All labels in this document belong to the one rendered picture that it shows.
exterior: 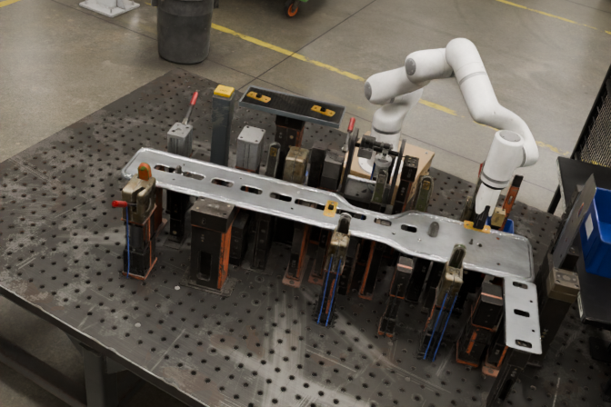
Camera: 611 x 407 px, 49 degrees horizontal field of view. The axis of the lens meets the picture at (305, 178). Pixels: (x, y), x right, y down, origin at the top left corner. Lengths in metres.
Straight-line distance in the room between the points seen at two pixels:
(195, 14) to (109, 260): 2.92
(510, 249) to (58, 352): 1.88
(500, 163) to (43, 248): 1.54
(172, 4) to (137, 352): 3.31
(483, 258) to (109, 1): 4.50
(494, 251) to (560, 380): 0.46
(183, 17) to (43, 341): 2.71
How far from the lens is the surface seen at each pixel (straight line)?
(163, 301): 2.29
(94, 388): 2.49
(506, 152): 2.02
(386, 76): 2.58
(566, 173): 2.75
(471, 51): 2.17
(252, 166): 2.36
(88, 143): 3.03
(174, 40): 5.16
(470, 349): 2.25
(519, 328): 2.04
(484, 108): 2.08
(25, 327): 3.22
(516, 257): 2.27
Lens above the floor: 2.36
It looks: 35 degrees down
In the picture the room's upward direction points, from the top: 9 degrees clockwise
